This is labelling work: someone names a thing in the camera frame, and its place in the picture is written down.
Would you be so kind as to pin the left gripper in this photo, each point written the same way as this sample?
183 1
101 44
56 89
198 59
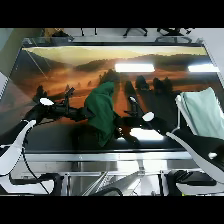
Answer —
83 114

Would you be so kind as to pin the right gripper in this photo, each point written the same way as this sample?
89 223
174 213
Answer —
124 124

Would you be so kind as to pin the dark green garment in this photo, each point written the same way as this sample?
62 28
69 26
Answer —
101 110

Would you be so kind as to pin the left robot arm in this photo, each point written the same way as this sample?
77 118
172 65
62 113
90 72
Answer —
13 146

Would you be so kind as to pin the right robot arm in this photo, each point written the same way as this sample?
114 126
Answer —
196 146

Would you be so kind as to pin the pale green garment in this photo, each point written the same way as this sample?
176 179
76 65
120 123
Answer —
203 111

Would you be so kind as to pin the black chair base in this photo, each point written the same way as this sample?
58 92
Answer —
174 31
135 31

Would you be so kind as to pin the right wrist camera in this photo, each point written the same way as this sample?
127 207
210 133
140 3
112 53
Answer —
134 106

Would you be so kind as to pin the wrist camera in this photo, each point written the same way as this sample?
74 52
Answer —
134 106
69 93

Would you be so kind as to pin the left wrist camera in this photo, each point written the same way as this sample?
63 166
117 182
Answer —
69 93

